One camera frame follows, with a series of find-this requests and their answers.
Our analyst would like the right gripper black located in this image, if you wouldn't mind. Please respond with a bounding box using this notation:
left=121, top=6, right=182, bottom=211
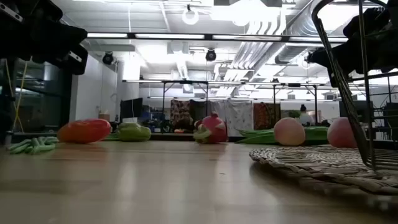
left=317, top=7, right=398, bottom=88

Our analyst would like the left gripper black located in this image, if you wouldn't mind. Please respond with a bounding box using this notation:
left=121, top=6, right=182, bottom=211
left=0, top=0, right=89, bottom=75

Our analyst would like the red orange mango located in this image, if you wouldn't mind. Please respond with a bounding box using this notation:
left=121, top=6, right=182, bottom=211
left=57, top=118, right=112, bottom=144

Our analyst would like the pink peach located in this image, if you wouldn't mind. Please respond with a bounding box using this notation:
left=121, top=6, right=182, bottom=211
left=273, top=117, right=306, bottom=146
left=326, top=116, right=358, bottom=149

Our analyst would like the green corn husk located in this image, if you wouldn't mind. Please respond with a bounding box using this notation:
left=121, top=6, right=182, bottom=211
left=236, top=126, right=330, bottom=146

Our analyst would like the long green bean bundle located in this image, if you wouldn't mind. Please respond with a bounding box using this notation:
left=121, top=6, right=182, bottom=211
left=8, top=136, right=60, bottom=156

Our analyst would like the green bell pepper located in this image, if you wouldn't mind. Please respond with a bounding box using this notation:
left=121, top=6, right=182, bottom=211
left=116, top=122, right=152, bottom=142

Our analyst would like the pink dragon fruit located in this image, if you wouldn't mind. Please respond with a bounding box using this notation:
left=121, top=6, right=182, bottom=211
left=192, top=111, right=229, bottom=144

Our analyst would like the black LED light bar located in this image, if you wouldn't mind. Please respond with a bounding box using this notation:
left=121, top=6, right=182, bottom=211
left=86, top=32, right=349, bottom=43

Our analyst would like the person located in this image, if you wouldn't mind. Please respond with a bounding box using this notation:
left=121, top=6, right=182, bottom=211
left=298, top=104, right=315, bottom=126

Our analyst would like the colourful patterned fabric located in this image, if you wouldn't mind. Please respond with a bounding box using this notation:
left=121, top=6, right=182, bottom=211
left=253, top=102, right=281, bottom=131

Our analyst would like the floral patterned fabric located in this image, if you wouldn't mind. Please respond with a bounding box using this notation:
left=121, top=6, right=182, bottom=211
left=170, top=99, right=192, bottom=127

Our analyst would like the white hanging fabric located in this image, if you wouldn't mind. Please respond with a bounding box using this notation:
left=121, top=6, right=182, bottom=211
left=207, top=100, right=254, bottom=137

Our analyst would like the dark hanging fabric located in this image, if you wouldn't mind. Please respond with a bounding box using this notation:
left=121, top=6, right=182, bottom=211
left=190, top=100, right=208, bottom=125

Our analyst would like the gold wire basket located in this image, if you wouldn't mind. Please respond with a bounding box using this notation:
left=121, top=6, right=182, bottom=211
left=312, top=0, right=398, bottom=170

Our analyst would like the yellow strap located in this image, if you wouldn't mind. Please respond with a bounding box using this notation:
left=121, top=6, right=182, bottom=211
left=4, top=58, right=29, bottom=133

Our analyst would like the black metal rig frame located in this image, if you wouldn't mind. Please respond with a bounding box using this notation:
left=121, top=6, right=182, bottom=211
left=273, top=82, right=318, bottom=125
left=161, top=80, right=209, bottom=125

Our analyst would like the white ring lamp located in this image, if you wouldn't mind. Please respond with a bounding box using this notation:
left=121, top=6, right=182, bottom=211
left=182, top=8, right=200, bottom=26

